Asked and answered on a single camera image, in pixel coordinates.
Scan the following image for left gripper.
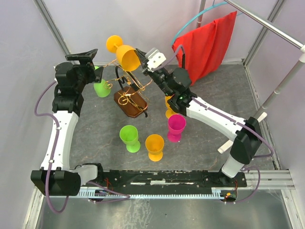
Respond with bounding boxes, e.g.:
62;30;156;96
65;49;104;92

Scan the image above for orange plastic goblet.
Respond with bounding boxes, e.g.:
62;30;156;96
165;96;177;119
106;35;141;72
145;134;164;162

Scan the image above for green plastic goblet back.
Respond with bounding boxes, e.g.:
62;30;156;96
93;78;111;98

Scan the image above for green plastic goblet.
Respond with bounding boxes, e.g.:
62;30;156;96
119;125;141;153
93;78;111;98

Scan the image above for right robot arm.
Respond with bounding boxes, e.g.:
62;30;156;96
135;48;263;187

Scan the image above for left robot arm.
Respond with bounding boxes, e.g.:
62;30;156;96
30;49;105;196

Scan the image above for teal hoop tube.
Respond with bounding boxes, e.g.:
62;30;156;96
171;0;229;46

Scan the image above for red cloth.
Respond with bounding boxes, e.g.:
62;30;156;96
172;11;237;84

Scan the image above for pink plastic goblet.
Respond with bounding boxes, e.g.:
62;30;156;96
167;114;186;143

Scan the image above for green plastic goblet front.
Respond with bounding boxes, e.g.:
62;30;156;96
119;125;141;153

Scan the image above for orange plastic goblet front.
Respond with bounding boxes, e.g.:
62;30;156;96
145;134;164;162

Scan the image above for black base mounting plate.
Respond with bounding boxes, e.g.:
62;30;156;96
93;170;247;194

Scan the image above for white metal stand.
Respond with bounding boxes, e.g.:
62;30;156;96
196;0;305;155

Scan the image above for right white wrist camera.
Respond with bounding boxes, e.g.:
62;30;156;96
145;48;166;72

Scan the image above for gold wire wine glass rack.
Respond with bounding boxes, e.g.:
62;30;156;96
103;59;152;118

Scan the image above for grey cable duct strip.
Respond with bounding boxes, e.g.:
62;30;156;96
72;187;224;200

